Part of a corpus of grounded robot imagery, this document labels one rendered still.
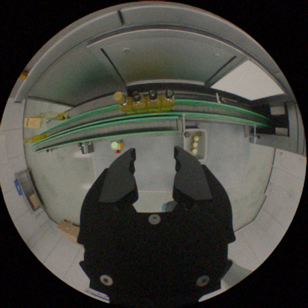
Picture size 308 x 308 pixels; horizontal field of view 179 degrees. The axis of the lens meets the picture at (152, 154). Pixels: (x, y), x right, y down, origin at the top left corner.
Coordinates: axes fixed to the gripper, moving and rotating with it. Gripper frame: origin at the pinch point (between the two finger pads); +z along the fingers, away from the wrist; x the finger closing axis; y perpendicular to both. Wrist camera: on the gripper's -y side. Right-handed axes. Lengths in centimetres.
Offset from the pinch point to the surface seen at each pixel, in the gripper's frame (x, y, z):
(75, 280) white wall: -239, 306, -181
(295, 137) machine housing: 99, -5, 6
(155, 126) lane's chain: 0.3, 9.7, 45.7
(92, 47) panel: -14.7, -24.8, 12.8
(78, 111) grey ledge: -56, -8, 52
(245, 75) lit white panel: 40, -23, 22
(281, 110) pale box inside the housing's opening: 111, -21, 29
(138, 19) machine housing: -1.7, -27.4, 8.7
